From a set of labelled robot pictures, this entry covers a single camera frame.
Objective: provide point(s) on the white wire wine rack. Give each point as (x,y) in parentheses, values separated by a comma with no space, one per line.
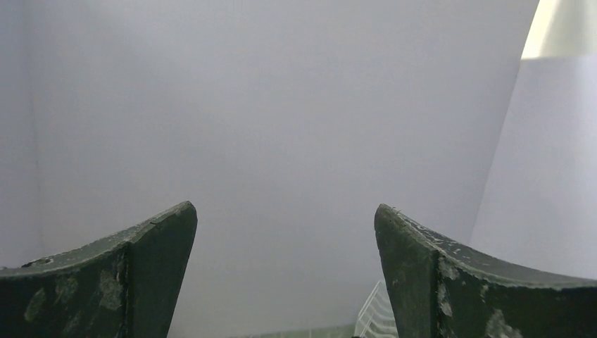
(376,319)

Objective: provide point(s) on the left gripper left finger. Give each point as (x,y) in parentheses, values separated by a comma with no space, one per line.
(124,285)

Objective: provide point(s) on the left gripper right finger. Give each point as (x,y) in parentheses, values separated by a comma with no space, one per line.
(439,287)

